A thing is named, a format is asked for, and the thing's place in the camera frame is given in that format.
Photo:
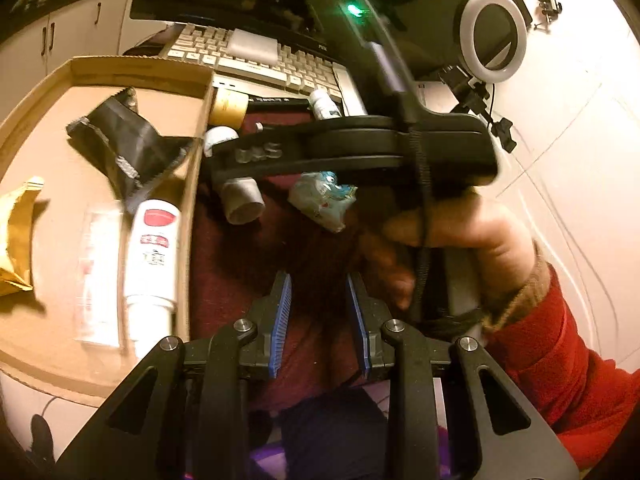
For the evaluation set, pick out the maroon cloth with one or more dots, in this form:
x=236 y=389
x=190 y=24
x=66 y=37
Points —
x=310 y=260

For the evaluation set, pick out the white kitchen cabinet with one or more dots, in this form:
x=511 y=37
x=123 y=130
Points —
x=75 y=35

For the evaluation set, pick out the black tissue packet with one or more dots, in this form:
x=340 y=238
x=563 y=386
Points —
x=130 y=140

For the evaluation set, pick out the masking tape roll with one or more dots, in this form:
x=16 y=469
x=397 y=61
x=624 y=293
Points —
x=227 y=107

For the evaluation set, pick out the white foam block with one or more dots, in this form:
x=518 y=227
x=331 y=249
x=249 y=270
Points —
x=252 y=47

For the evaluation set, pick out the white lined notepad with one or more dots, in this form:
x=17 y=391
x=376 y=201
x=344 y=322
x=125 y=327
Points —
x=350 y=92

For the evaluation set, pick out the person's dark trouser leg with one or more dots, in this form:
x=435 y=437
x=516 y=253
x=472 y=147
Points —
x=335 y=435

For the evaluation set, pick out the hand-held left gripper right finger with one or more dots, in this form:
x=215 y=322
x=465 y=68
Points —
x=357 y=325

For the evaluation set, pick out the clear pink tube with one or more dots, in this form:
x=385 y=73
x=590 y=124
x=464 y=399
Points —
x=97 y=285

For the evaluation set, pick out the cardboard box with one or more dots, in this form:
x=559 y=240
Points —
x=60 y=125

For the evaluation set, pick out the gold snack packet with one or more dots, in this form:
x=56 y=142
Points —
x=15 y=240

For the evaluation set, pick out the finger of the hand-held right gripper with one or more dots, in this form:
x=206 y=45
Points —
x=280 y=152

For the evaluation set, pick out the black shoe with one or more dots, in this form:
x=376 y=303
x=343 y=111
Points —
x=42 y=435

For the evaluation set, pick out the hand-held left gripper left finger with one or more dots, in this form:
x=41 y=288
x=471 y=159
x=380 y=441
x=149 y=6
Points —
x=282 y=325

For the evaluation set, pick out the person's right hand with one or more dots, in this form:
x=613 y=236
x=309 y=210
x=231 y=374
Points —
x=475 y=225

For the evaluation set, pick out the small white bottle grey label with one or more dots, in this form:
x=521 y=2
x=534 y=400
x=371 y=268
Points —
x=322 y=105

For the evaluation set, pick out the white keyboard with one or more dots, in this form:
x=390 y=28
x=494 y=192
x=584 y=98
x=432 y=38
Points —
x=300 y=67

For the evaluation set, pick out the white tube red label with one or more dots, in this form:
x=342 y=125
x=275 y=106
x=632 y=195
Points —
x=150 y=270

